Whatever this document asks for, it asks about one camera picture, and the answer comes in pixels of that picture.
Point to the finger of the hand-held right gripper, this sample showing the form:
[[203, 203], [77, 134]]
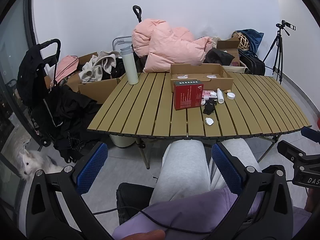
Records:
[[310, 132], [292, 150]]

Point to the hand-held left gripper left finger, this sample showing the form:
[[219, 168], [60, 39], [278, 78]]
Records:
[[92, 166]]

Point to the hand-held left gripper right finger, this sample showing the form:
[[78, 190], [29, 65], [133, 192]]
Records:
[[226, 167]]

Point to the white earbuds case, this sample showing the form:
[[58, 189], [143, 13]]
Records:
[[209, 121]]

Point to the black cloth item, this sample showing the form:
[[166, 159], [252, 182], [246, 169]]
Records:
[[211, 101], [208, 109]]

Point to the small white bottle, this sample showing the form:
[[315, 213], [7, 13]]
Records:
[[220, 97]]

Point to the pink white packet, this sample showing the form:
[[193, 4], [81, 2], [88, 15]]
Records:
[[206, 93]]

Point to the red rectangular box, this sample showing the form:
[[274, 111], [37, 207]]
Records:
[[187, 97]]

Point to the shallow cardboard tray box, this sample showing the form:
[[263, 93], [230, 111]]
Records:
[[218, 83]]

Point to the person's right hand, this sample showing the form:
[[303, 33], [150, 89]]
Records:
[[310, 201]]

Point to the person's left hand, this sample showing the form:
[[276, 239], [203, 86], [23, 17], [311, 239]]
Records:
[[147, 235]]

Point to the white bucket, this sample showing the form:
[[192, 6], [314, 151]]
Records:
[[122, 141]]

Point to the person's grey trousers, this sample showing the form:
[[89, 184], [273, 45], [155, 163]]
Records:
[[182, 165]]

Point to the black clothes pile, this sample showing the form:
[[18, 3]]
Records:
[[67, 112]]

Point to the person's purple jacket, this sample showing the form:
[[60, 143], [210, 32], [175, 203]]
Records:
[[187, 217]]

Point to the white dog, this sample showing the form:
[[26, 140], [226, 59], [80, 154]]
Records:
[[27, 163]]

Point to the white round lid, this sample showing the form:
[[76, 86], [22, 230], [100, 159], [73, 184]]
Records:
[[230, 96]]

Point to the large cardboard box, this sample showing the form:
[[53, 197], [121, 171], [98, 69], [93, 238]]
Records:
[[100, 90]]

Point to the black backpack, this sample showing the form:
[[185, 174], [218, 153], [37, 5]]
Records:
[[253, 62]]

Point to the black tripod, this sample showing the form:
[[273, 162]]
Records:
[[278, 45]]

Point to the beige clothes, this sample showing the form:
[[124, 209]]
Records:
[[97, 67]]

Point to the pink bag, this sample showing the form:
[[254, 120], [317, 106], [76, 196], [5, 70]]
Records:
[[67, 66]]

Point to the white thermos bottle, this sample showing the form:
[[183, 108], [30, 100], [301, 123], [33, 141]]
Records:
[[131, 67]]

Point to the dark blue cushion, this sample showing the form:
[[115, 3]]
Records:
[[255, 38]]

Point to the black bag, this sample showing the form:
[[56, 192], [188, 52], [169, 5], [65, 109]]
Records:
[[217, 56]]

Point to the wicker ball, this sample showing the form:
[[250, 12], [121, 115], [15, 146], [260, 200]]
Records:
[[242, 41]]

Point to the open cardboard box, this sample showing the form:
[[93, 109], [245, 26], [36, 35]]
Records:
[[226, 45]]

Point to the pink down jacket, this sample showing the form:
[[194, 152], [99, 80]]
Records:
[[170, 47]]

